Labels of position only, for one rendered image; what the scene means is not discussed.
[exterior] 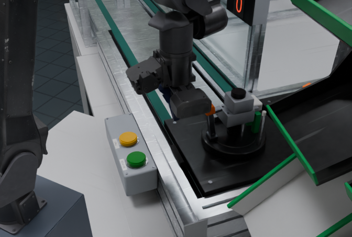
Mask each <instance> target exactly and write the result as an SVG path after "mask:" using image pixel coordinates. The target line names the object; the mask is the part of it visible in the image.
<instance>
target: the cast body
mask: <svg viewBox="0 0 352 237"><path fill-rule="evenodd" d="M219 106H220V107H221V108H222V110H223V111H221V112H218V117H219V119H220V120H221V121H222V123H223V124H224V125H225V126H226V127H227V128H228V127H233V126H237V125H241V124H245V123H249V122H253V121H254V116H255V112H256V111H259V107H258V106H254V98H253V97H252V96H251V95H250V94H249V93H248V92H247V91H246V90H245V89H244V88H233V89H232V90H231V91H229V92H225V98H224V104H222V105H219Z"/></svg>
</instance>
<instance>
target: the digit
mask: <svg viewBox="0 0 352 237"><path fill-rule="evenodd" d="M244 3H245V0H234V8H233V12H234V13H235V14H237V15H238V16H239V17H241V18H243V13H244Z"/></svg>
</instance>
